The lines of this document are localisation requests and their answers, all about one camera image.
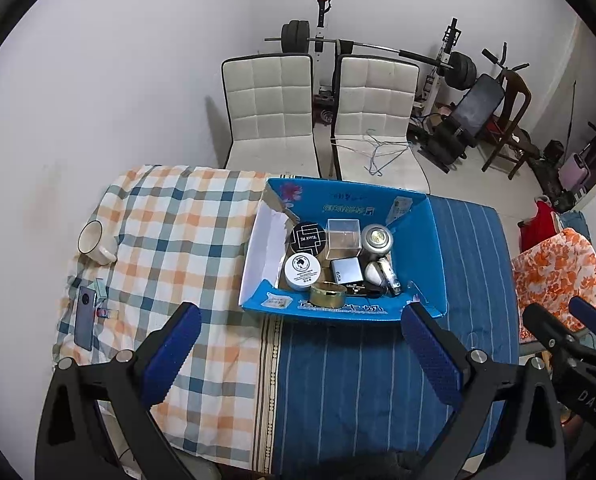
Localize black patterned round tin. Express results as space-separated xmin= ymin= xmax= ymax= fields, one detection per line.
xmin=288 ymin=222 xmax=327 ymax=257

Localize white oval mouse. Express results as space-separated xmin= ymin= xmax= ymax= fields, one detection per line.
xmin=364 ymin=260 xmax=386 ymax=287

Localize white padded chair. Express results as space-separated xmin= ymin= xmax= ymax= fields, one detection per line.
xmin=332 ymin=54 xmax=429 ymax=194
xmin=221 ymin=53 xmax=320 ymax=177

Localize silver round tin can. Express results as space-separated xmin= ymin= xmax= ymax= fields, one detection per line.
xmin=361 ymin=223 xmax=394 ymax=261

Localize left white padded chair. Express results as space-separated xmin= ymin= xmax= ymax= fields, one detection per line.
xmin=221 ymin=53 xmax=320 ymax=177

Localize blue wire hanger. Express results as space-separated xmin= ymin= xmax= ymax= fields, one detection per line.
xmin=332 ymin=129 xmax=411 ymax=177

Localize red cloth bag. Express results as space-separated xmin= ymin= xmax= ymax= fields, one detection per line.
xmin=517 ymin=195 xmax=562 ymax=252

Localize pink small suitcase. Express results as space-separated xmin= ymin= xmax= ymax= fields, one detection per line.
xmin=558 ymin=153 xmax=590 ymax=194

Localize brown wooden chair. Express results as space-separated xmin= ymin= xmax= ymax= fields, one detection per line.
xmin=480 ymin=68 xmax=540 ymax=180

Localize dark blue smartphone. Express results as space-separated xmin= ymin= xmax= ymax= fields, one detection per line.
xmin=74 ymin=286 xmax=97 ymax=351

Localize clear acrylic cube box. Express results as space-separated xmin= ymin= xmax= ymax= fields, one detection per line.
xmin=326 ymin=219 xmax=361 ymax=260

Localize colourful small card box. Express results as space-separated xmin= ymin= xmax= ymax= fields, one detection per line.
xmin=376 ymin=257 xmax=402 ymax=297

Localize orange white floral cushion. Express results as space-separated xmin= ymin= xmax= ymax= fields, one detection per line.
xmin=512 ymin=228 xmax=596 ymax=313

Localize blue striped tablecloth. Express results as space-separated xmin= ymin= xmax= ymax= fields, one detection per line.
xmin=271 ymin=197 xmax=519 ymax=474

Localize white ceramic mug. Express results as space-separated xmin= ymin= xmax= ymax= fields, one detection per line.
xmin=77 ymin=220 xmax=118 ymax=266

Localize plaid checkered tablecloth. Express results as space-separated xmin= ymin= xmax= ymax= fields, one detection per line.
xmin=53 ymin=166 xmax=282 ymax=472

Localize white round labelled tin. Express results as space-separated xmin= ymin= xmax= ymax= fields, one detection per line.
xmin=284 ymin=252 xmax=322 ymax=292

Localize barbell with black plates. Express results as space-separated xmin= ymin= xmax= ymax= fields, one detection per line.
xmin=263 ymin=18 xmax=478 ymax=91

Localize right white padded chair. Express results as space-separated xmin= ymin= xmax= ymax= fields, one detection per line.
xmin=332 ymin=54 xmax=429 ymax=194

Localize silver square lighter case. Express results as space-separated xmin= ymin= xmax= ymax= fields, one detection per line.
xmin=330 ymin=257 xmax=364 ymax=285

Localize black weight bench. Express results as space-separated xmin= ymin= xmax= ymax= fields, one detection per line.
xmin=418 ymin=75 xmax=504 ymax=174

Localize blue milk carton box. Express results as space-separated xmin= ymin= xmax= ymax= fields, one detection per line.
xmin=238 ymin=178 xmax=448 ymax=323

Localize gold round tin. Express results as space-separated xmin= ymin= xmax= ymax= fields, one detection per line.
xmin=309 ymin=282 xmax=347 ymax=309

